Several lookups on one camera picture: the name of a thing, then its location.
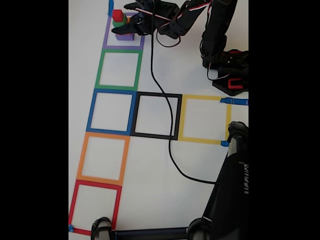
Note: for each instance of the red square frame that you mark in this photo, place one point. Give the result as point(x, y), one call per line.
point(73, 205)

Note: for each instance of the long blue tape strip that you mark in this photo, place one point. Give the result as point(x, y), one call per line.
point(237, 101)

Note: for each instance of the yellow square frame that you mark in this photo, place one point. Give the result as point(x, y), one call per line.
point(200, 97)

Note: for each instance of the blue square frame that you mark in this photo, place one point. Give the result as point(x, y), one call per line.
point(90, 112)

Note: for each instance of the purple square frame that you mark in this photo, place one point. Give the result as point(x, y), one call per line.
point(106, 32)

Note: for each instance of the black tripod stand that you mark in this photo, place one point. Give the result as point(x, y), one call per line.
point(225, 200)

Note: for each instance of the green cube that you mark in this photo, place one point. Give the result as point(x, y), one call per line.
point(117, 24)

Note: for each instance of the purple square block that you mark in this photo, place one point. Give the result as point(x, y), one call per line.
point(125, 37)

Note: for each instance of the small blue tape piece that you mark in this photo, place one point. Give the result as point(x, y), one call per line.
point(224, 143)
point(71, 228)

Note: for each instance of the orange square frame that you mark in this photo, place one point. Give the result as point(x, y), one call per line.
point(81, 160)

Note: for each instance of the small red cube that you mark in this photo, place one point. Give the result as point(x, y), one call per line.
point(117, 15)

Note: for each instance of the green square frame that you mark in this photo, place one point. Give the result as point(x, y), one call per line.
point(98, 72)

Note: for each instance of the black square frame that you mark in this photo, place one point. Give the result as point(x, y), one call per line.
point(155, 94)

